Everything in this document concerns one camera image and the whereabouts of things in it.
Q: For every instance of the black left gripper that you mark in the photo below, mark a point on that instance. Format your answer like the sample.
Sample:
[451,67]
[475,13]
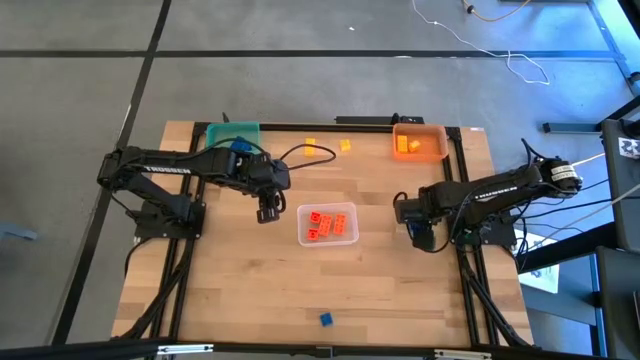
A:
[272,182]

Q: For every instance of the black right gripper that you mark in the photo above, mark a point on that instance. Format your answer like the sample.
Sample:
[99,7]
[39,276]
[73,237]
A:
[414,211]

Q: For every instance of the small blue toy block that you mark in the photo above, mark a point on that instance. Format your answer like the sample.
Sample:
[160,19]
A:
[246,148]
[326,319]

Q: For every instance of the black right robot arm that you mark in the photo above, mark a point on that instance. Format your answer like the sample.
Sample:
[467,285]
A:
[500,192]

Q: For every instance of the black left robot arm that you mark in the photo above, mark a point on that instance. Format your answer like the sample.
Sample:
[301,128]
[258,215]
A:
[165,167]

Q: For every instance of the clear plastic bin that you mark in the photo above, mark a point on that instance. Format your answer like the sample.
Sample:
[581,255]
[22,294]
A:
[350,237]

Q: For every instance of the orange plastic bin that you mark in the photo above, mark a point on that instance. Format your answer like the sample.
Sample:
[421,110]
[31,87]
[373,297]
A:
[430,150]

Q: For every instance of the green plastic bin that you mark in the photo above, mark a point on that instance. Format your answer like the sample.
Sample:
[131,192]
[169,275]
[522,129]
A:
[220,132]

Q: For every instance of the white paper sheet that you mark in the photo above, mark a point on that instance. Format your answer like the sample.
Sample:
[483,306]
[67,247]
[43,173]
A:
[542,275]

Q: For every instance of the black diagonal floor beam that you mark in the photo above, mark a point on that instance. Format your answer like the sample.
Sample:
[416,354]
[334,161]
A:
[570,246]

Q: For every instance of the black floor foot bar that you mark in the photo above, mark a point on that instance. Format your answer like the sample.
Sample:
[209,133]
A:
[570,128]

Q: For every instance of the black white fiducial tag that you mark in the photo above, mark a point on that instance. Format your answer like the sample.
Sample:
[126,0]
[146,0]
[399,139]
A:
[629,147]

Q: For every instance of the black rig crossbar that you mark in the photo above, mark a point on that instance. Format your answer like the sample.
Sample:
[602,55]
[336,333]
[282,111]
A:
[75,351]

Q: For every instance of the gray floor scrap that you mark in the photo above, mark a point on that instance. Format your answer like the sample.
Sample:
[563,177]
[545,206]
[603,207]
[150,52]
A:
[20,233]

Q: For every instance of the blue metal table leg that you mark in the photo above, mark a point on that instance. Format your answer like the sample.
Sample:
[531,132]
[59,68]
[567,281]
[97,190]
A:
[611,40]

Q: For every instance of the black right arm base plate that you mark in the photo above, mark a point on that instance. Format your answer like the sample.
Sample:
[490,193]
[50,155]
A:
[497,236]

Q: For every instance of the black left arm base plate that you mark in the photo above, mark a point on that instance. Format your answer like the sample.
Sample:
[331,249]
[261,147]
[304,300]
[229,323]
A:
[165,233]

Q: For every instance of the black aluminium table frame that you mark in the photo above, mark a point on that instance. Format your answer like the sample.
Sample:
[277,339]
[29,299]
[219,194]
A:
[350,127]

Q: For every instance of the silver metal bracket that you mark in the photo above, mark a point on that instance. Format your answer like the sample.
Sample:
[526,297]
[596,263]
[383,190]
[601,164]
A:
[185,349]
[462,355]

